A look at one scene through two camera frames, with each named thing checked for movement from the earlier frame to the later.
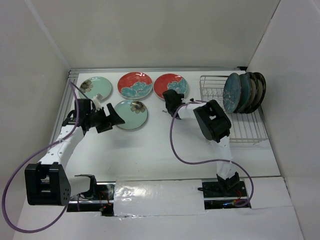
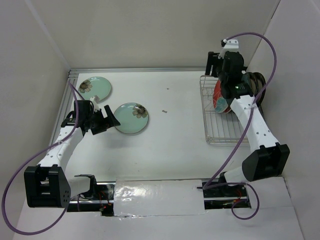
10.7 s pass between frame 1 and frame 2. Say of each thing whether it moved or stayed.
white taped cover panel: stayed
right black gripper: moved
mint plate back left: stayed
